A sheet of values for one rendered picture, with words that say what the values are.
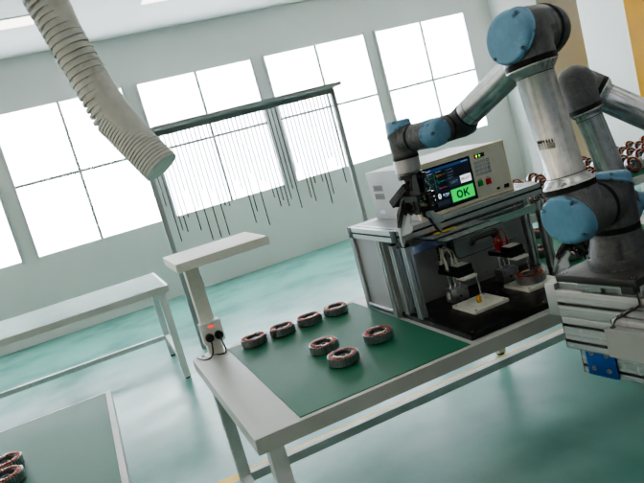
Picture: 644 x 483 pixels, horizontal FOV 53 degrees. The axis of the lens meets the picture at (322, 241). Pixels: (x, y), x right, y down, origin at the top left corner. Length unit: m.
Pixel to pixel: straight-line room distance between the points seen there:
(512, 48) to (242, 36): 7.56
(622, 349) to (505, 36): 0.73
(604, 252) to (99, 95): 2.03
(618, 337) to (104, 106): 2.11
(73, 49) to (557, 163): 2.03
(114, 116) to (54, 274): 5.74
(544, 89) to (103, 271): 7.35
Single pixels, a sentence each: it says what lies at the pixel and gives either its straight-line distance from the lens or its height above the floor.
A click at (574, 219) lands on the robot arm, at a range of 1.51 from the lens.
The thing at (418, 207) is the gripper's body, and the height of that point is 1.26.
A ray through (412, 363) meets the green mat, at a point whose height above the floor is 0.75.
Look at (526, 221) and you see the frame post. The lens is 2.80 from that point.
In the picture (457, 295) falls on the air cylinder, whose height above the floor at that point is 0.79.
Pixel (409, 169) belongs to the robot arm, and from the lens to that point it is 1.83.
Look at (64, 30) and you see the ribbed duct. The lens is 2.93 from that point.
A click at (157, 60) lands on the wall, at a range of 8.64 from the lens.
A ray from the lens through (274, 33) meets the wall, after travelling 9.06.
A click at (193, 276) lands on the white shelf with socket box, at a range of 2.72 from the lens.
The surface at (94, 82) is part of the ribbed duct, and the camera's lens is 2.87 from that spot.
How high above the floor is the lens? 1.53
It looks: 9 degrees down
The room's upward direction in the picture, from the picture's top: 15 degrees counter-clockwise
